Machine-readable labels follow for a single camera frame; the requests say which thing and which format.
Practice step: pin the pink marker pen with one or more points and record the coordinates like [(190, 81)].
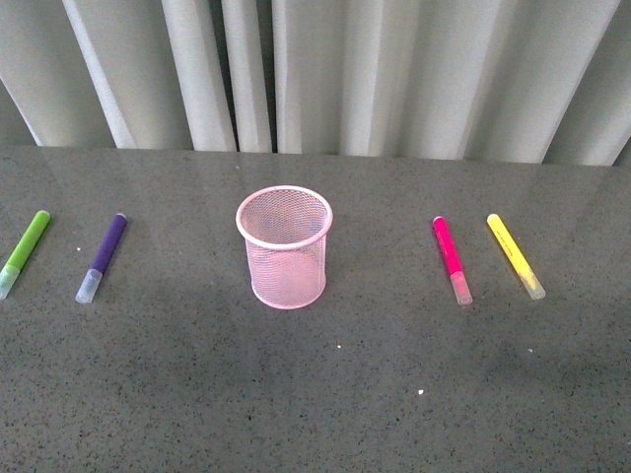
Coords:
[(452, 262)]

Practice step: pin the purple marker pen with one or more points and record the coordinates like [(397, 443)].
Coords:
[(103, 257)]

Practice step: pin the pink mesh pen cup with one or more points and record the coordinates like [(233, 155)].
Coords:
[(285, 229)]

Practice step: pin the yellow marker pen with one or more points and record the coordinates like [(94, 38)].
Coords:
[(515, 257)]

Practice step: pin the white pleated curtain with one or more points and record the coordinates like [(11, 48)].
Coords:
[(542, 82)]

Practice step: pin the green marker pen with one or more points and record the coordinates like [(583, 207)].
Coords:
[(22, 252)]

